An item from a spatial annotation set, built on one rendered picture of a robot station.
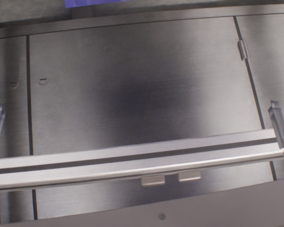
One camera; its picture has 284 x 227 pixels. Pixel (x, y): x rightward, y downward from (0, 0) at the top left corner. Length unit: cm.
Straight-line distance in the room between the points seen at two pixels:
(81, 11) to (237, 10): 39
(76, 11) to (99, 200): 51
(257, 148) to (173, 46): 50
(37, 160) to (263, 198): 34
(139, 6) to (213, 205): 74
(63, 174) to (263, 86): 60
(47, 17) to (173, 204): 76
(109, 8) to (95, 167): 73
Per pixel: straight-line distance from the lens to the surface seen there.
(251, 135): 70
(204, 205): 73
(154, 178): 68
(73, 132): 103
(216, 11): 120
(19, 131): 105
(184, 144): 67
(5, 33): 118
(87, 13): 123
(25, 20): 134
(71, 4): 58
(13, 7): 129
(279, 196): 76
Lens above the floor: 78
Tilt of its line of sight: 23 degrees down
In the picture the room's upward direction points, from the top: 172 degrees clockwise
